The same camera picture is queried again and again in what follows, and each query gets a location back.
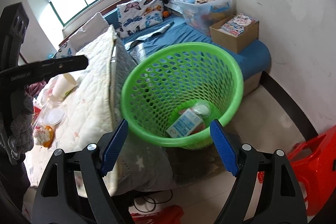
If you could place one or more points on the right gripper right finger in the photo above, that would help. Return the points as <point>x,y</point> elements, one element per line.
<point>281,199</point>

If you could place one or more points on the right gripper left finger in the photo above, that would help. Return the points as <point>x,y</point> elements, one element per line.
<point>72,188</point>

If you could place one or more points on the white paper cup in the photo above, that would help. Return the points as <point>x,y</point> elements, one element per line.
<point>64,84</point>

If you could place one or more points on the blue white carton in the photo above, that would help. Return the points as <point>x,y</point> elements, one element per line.
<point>188,123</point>

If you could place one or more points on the red plastic stool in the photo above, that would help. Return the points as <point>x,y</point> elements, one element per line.
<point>313,163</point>

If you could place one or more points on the white plastic lid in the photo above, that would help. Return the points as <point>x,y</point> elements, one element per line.
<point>52,116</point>

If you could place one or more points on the butterfly print pillow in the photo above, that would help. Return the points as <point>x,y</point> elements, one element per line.
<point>138,15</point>
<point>66,50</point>

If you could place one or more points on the cream quilted blanket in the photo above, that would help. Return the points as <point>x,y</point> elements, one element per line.
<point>94,108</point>

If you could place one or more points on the beige cushion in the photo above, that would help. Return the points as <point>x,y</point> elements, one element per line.
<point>88,32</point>

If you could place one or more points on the green plastic mesh basket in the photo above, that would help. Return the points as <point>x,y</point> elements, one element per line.
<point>176,78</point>

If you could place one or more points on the blue mattress sheet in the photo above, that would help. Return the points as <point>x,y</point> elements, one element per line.
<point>253,59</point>

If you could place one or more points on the cardboard box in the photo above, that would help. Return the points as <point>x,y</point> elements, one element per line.
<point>234,44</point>

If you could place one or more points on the colourful books in box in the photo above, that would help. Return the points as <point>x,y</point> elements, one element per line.
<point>239,24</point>

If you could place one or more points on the clear plastic storage bin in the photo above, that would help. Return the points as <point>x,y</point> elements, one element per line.
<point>201,16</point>

